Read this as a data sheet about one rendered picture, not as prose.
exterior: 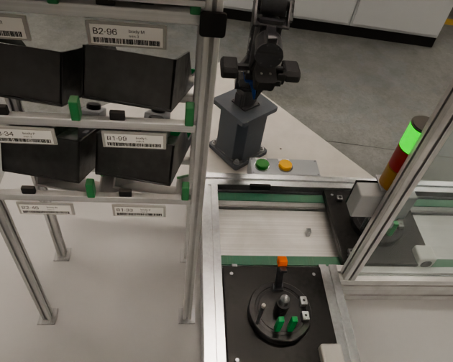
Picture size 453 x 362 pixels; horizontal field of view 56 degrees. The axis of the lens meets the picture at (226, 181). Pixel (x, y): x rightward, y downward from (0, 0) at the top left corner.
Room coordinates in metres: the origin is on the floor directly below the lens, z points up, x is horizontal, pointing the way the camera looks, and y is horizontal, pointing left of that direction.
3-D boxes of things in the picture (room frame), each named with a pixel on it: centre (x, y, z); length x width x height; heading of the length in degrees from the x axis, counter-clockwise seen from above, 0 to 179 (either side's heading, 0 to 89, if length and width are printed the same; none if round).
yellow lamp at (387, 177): (0.61, -0.33, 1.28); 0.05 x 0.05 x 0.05
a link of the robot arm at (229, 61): (0.88, -0.04, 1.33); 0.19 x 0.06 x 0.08; 99
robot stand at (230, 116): (1.07, -0.02, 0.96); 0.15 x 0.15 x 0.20; 47
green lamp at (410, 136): (0.61, -0.33, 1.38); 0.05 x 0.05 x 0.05
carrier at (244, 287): (0.44, -0.16, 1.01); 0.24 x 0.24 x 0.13; 10
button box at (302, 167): (0.92, -0.17, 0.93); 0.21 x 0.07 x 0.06; 100
